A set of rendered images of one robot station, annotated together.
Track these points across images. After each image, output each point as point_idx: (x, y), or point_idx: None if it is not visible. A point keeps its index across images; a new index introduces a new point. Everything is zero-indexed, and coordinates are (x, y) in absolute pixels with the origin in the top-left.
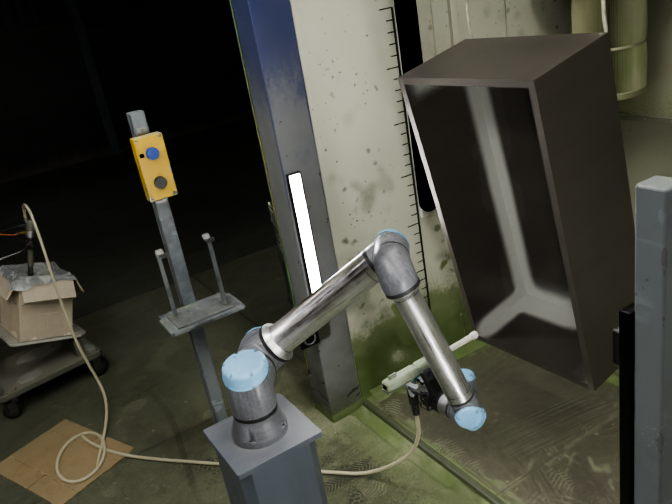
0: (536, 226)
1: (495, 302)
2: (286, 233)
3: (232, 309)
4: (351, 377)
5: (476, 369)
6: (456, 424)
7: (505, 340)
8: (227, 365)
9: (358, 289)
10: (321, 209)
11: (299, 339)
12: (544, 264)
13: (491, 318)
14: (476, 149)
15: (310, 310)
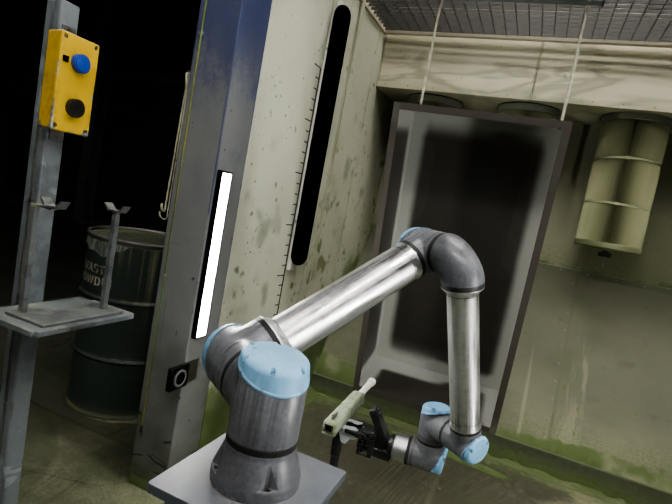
0: (419, 286)
1: (367, 356)
2: (184, 242)
3: (119, 316)
4: (195, 437)
5: (300, 434)
6: None
7: (385, 392)
8: (255, 357)
9: (399, 283)
10: (231, 225)
11: (315, 340)
12: (412, 324)
13: (362, 372)
14: (396, 204)
15: (342, 300)
